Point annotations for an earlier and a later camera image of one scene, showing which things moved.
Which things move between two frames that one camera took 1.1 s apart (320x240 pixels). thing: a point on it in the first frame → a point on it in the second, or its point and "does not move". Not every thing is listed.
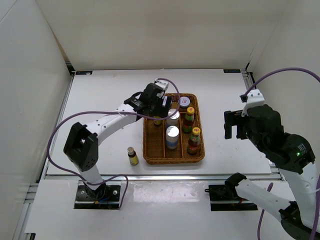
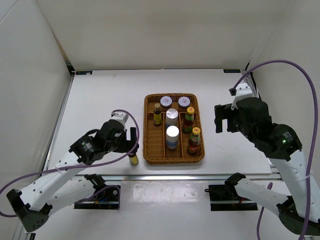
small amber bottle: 133,157 does not move
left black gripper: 162,111 → 127,145
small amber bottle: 157,122 does not move
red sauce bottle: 189,118 does not move
